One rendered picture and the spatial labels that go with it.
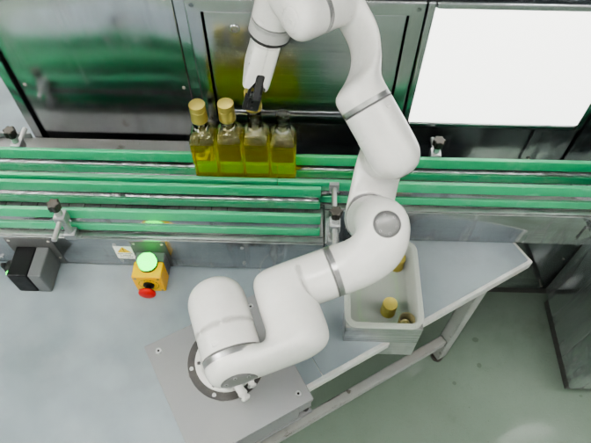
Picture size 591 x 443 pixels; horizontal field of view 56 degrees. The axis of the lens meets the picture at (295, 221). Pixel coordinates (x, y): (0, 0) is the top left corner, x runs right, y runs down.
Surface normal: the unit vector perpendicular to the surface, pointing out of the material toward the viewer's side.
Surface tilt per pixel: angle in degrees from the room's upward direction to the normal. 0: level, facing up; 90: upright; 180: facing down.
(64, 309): 0
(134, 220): 90
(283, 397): 5
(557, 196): 90
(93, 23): 90
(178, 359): 5
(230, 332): 10
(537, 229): 90
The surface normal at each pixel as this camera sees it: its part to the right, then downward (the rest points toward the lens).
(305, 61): -0.03, 0.83
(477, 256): 0.00, -0.55
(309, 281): 0.02, -0.08
